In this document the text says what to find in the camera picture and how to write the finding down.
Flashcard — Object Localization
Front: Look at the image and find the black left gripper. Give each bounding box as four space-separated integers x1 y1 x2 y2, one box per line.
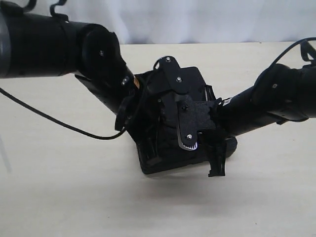
128 71 178 160

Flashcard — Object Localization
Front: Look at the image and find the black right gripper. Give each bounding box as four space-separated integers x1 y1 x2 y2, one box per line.
194 98 227 177

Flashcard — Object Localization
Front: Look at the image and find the black plastic carrying case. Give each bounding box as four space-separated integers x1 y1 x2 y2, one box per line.
126 66 237 177

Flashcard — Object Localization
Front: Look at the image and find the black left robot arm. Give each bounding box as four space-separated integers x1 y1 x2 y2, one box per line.
0 0 180 160

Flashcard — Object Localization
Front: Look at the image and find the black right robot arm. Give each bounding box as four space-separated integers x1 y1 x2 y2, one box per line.
196 63 316 177

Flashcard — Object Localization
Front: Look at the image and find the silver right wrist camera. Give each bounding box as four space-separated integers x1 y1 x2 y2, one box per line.
176 95 216 151

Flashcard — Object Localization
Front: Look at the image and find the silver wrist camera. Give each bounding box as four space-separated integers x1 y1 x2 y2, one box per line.
176 95 216 151
148 56 189 95

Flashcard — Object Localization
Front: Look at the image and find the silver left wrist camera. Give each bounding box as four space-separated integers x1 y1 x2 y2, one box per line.
148 56 189 95

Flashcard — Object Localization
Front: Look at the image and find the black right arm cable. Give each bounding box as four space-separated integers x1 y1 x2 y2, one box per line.
254 37 316 82

